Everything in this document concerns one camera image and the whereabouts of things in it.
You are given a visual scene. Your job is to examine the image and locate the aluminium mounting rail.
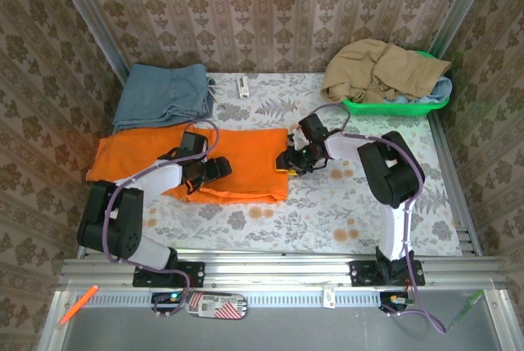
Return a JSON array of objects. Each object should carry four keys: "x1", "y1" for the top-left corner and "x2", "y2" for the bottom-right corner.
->
[{"x1": 56, "y1": 254, "x2": 508, "y2": 291}]

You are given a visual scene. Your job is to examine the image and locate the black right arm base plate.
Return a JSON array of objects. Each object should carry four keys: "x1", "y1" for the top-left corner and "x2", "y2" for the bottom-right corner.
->
[{"x1": 349, "y1": 259, "x2": 426, "y2": 288}]

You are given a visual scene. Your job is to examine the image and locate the controller board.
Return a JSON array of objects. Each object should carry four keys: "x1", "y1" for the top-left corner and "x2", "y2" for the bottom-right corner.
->
[
  {"x1": 150, "y1": 290, "x2": 187, "y2": 315},
  {"x1": 377, "y1": 290, "x2": 415, "y2": 315}
]

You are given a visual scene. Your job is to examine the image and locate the orange pen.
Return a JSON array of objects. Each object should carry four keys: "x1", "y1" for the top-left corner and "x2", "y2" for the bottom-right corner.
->
[{"x1": 58, "y1": 284, "x2": 100, "y2": 326}]

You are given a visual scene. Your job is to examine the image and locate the green plastic basket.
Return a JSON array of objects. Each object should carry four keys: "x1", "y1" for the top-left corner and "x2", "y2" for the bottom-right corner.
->
[{"x1": 341, "y1": 50, "x2": 451, "y2": 118}]

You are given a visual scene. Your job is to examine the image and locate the floral tablecloth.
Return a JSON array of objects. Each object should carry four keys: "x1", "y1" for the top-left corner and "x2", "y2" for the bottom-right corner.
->
[{"x1": 88, "y1": 71, "x2": 463, "y2": 257}]

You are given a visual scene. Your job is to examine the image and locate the right controller board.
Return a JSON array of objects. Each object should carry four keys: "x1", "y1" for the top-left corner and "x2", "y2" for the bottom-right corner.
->
[{"x1": 377, "y1": 290, "x2": 415, "y2": 315}]

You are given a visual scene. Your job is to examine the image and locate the aluminium frame post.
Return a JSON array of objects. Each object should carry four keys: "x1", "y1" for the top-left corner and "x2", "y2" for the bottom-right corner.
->
[
  {"x1": 47, "y1": 0, "x2": 133, "y2": 84},
  {"x1": 427, "y1": 0, "x2": 495, "y2": 60}
]

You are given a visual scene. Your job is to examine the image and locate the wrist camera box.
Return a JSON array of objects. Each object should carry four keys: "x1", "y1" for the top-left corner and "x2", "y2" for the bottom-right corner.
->
[
  {"x1": 288, "y1": 115, "x2": 331, "y2": 148},
  {"x1": 179, "y1": 131, "x2": 208, "y2": 154}
]

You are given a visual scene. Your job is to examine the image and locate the beige trousers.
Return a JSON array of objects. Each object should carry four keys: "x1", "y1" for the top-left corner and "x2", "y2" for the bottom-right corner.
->
[{"x1": 319, "y1": 38, "x2": 453, "y2": 105}]

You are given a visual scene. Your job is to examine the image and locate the perforated metal strip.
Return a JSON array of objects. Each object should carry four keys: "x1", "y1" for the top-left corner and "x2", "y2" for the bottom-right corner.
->
[{"x1": 84, "y1": 290, "x2": 384, "y2": 309}]

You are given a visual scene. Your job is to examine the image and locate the orange trousers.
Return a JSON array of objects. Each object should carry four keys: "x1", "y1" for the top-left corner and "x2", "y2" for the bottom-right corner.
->
[{"x1": 85, "y1": 125, "x2": 291, "y2": 205}]

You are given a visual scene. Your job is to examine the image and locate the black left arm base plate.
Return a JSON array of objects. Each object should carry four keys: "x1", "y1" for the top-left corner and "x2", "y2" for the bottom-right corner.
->
[{"x1": 132, "y1": 259, "x2": 206, "y2": 289}]

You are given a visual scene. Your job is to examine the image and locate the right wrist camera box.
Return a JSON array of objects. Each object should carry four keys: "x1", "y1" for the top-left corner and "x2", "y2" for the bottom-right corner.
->
[{"x1": 288, "y1": 115, "x2": 331, "y2": 148}]

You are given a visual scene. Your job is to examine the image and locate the light blue garment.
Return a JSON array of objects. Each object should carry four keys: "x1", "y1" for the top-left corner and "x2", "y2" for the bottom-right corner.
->
[{"x1": 382, "y1": 75, "x2": 454, "y2": 106}]

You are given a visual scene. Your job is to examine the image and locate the small white tag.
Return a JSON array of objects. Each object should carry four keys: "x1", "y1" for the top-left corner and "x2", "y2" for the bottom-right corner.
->
[{"x1": 322, "y1": 284, "x2": 337, "y2": 309}]

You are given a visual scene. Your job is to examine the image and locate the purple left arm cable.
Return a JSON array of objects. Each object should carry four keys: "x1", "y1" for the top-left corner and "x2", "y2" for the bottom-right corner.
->
[{"x1": 101, "y1": 119, "x2": 222, "y2": 319}]

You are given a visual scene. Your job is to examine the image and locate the striped label sticker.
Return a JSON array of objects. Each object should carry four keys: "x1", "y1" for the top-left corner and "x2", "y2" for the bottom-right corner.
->
[{"x1": 184, "y1": 291, "x2": 250, "y2": 322}]

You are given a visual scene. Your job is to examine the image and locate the green pen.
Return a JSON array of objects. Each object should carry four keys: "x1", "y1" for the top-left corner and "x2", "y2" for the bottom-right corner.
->
[{"x1": 447, "y1": 289, "x2": 485, "y2": 331}]

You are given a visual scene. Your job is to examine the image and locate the blue trousers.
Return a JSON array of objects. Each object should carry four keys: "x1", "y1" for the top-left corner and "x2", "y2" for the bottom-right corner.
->
[{"x1": 112, "y1": 63, "x2": 226, "y2": 132}]

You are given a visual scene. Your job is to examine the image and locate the left controller board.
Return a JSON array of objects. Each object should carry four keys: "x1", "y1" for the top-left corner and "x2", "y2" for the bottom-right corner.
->
[{"x1": 150, "y1": 290, "x2": 187, "y2": 315}]

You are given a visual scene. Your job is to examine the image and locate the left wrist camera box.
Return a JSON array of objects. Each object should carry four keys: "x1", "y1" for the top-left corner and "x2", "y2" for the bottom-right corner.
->
[{"x1": 179, "y1": 131, "x2": 208, "y2": 154}]

